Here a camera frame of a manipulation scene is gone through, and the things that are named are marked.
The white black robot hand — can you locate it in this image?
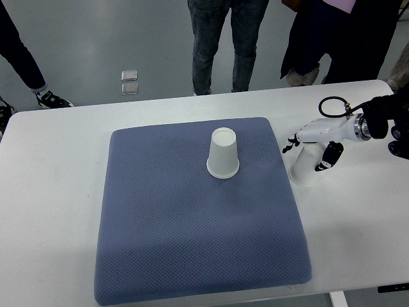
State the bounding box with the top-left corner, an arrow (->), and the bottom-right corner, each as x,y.
282,114 -> 371,172

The white paper cup carried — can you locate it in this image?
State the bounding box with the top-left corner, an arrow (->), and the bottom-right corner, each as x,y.
289,143 -> 325,187

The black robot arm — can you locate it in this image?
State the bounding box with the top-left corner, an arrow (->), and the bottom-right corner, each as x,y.
362,84 -> 408,159

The person in dark coat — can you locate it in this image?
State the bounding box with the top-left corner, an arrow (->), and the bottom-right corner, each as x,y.
281,1 -> 401,86

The white paper cup on mat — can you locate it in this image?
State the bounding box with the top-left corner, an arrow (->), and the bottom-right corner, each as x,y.
206,127 -> 240,179

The white table leg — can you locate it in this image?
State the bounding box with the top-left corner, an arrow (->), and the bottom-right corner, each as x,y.
329,291 -> 348,307

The black table control panel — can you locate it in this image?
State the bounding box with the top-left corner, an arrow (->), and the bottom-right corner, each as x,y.
377,283 -> 409,294

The person in grey jeans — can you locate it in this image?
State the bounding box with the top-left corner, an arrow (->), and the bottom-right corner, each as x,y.
187,0 -> 270,97

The blue textured foam mat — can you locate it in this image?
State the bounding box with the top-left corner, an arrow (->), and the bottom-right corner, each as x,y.
94,117 -> 312,306

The lower metal floor plate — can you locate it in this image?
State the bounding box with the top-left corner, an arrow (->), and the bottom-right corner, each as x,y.
121,82 -> 139,95

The metal floor plate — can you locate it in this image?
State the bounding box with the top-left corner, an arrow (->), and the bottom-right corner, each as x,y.
121,70 -> 138,82
121,82 -> 139,95

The upper metal floor plate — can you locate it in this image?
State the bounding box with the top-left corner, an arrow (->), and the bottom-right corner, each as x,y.
121,70 -> 138,82

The black green white sneaker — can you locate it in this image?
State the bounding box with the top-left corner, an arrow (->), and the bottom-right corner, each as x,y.
35,90 -> 74,109

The sneaker at left edge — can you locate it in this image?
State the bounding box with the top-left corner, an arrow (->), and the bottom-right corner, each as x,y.
0,98 -> 15,138

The person in dark trousers left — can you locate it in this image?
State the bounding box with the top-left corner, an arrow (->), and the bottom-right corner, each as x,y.
1,2 -> 47,94

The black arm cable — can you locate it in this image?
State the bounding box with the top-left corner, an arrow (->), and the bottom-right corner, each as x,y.
318,97 -> 373,118

